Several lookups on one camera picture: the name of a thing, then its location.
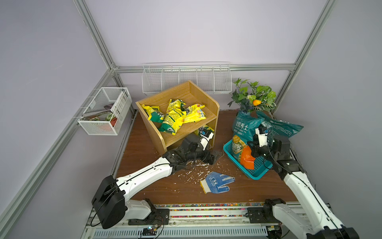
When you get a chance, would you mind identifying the teal plastic basket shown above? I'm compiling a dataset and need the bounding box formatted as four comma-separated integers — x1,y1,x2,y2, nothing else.
223,140,273,180

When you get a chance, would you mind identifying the large green soil bag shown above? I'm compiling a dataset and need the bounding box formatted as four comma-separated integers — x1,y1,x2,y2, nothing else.
231,110,304,170

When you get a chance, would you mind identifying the yellow fertilizer bag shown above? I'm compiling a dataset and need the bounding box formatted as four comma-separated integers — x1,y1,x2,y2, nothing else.
184,104,207,123
159,99,186,135

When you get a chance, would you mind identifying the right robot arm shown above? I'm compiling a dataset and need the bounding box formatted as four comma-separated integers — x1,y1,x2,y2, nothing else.
246,133,359,239

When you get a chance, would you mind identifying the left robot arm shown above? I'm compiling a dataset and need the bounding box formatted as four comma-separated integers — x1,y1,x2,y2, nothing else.
92,133,223,229

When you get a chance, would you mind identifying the wooden two-tier shelf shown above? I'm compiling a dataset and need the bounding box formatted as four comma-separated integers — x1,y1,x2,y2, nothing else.
136,81,220,154

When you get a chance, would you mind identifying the yellow green bag left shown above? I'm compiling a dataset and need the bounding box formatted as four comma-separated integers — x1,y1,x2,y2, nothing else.
141,104,165,123

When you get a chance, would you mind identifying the blue dotted work glove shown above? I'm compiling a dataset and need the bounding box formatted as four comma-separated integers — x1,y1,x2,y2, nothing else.
200,172,235,194

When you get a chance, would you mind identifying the artificial green plant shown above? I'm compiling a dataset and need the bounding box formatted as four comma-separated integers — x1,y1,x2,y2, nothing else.
227,78,277,114

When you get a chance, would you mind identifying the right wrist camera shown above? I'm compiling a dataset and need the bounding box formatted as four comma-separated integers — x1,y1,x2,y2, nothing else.
256,124,269,147

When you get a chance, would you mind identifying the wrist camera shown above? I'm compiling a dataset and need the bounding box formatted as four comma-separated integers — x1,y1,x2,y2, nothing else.
256,124,269,147
198,126,214,150

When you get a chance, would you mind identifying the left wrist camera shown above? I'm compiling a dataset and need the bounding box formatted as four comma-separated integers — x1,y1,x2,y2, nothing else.
198,126,214,150

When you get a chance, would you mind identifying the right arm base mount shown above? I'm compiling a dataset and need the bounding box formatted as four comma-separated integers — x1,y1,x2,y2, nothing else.
245,198,286,224

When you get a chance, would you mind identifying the white wire wall rack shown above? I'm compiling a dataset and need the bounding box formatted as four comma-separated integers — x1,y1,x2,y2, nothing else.
142,62,232,95

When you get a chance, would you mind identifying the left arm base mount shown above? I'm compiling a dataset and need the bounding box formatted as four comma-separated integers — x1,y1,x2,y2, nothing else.
125,199,170,226

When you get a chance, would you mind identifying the white wire side basket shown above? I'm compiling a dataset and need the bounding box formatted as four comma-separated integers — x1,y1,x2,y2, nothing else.
78,87,132,136

